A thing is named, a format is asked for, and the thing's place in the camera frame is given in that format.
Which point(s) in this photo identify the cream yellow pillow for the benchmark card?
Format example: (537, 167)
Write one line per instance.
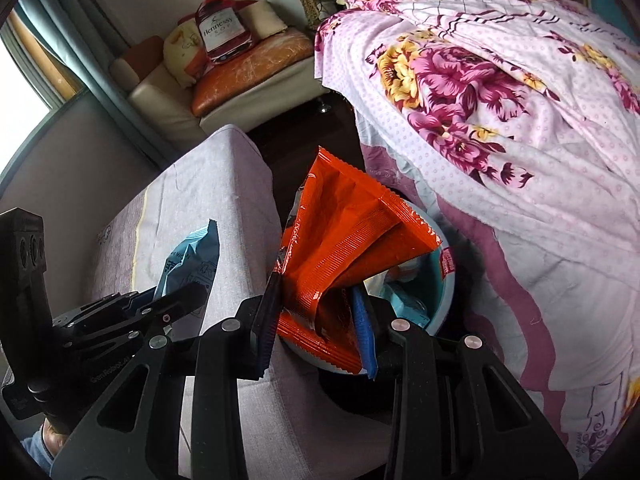
(184, 54)

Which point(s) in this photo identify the orange seat cushion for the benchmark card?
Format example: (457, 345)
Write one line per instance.
(226, 81)

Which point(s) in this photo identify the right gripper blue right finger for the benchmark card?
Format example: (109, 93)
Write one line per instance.
(364, 332)

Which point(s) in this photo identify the pink white snack wrapper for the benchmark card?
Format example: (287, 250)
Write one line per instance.
(406, 271)

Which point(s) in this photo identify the purple striped cloth cover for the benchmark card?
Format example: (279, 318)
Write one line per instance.
(290, 428)

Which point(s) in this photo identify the cream armchair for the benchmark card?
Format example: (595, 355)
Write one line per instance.
(155, 94)

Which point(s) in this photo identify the light blue tissue pack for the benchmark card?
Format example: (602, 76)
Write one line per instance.
(194, 260)

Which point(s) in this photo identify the orange red snack wrapper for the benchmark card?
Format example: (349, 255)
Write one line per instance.
(347, 227)

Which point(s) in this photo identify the person's left hand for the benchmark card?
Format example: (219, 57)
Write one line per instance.
(52, 439)

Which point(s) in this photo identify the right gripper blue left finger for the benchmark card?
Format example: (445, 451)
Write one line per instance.
(264, 327)

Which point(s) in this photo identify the teal round trash bin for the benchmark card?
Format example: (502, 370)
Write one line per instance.
(430, 284)

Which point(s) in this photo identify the teal curtain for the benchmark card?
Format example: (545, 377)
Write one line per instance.
(79, 35)

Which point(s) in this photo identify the teal carton box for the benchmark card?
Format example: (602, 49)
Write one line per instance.
(404, 295)

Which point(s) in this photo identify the pink floral quilt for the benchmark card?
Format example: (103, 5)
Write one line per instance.
(515, 125)

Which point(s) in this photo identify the red Hennessy bag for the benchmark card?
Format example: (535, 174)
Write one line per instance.
(222, 30)

